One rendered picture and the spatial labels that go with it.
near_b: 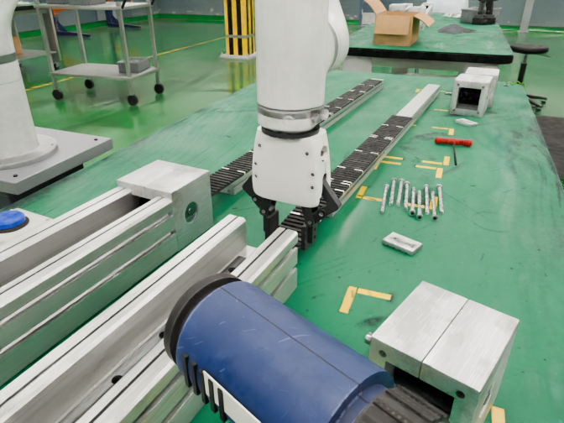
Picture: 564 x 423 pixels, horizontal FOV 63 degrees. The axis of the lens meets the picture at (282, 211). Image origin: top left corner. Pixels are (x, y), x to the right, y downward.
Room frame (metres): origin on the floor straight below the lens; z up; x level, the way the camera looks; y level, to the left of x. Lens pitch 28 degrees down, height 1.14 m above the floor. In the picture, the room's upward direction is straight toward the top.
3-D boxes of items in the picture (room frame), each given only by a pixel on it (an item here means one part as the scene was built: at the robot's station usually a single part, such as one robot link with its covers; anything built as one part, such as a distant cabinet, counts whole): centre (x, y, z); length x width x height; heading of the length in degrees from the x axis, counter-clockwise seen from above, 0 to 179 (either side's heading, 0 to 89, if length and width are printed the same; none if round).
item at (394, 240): (0.58, -0.18, 0.78); 0.05 x 0.03 x 0.01; 46
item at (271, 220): (0.59, 0.03, 0.83); 0.03 x 0.03 x 0.07; 63
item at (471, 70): (1.42, -0.59, 0.83); 0.11 x 0.10 x 0.10; 64
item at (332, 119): (1.19, -0.11, 0.79); 0.96 x 0.04 x 0.03; 153
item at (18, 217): (0.54, 0.37, 0.84); 0.04 x 0.04 x 0.02
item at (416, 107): (1.11, -0.28, 0.79); 0.96 x 0.04 x 0.03; 153
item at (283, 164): (0.57, -0.01, 0.92); 0.10 x 0.07 x 0.11; 63
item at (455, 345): (0.31, -0.13, 0.83); 0.11 x 0.10 x 0.10; 50
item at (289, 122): (0.57, -0.01, 0.98); 0.09 x 0.08 x 0.03; 63
